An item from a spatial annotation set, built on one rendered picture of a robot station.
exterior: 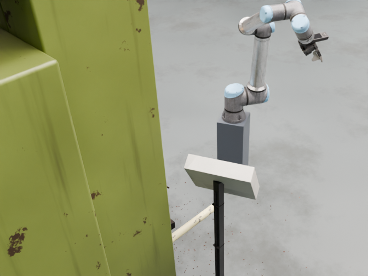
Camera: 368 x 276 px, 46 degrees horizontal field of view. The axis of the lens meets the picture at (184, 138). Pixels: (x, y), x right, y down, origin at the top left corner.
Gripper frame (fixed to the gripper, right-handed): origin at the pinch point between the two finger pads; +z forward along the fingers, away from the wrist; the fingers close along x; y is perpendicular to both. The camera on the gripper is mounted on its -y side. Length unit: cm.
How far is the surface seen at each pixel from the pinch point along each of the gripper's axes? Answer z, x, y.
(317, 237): 98, 79, 62
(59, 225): -117, 77, 118
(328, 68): 260, -129, -21
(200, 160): -54, 51, 77
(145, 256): -42, 78, 128
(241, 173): -50, 66, 62
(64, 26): -151, 34, 72
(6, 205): -141, 75, 117
